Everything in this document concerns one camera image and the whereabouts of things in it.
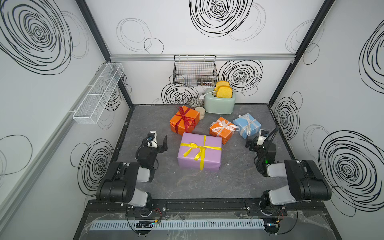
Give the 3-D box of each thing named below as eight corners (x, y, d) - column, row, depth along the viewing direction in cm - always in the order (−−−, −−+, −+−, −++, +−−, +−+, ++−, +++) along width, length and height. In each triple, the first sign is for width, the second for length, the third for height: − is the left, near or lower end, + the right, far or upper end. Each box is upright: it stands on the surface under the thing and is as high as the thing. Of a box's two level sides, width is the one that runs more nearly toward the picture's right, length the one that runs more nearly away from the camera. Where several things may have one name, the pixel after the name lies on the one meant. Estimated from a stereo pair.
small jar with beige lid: (200, 120, 112) (200, 114, 107) (195, 113, 117) (195, 108, 111) (207, 117, 114) (207, 111, 109) (201, 111, 119) (201, 105, 114)
